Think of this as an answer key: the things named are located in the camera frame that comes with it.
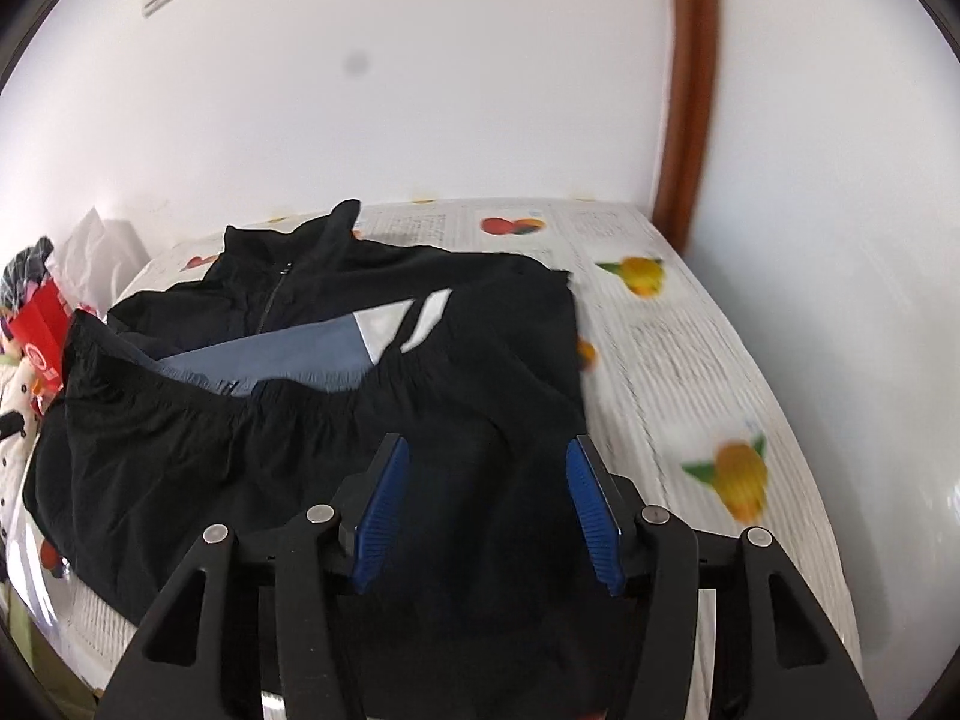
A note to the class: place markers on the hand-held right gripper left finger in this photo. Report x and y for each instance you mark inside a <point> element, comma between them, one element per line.
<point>382,510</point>

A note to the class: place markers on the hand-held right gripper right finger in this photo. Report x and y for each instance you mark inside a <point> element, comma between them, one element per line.
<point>596,517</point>

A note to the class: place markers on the black white blue jacket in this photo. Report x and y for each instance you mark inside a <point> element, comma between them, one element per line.
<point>465,360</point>

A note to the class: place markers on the fruit print tablecloth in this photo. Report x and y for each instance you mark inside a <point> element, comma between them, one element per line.
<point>675,360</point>

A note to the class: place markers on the white floral quilt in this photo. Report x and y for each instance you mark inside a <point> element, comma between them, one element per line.
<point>15,420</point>

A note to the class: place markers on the white plastic bag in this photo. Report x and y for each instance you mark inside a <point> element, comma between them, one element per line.
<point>97,255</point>

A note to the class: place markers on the red paper bag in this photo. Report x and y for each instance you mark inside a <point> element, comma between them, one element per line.
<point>45,330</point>

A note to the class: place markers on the grey plaid cloth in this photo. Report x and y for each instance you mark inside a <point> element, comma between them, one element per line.
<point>26,270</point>

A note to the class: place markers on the brown wooden door frame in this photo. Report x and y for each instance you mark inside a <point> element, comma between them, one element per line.
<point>686,90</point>

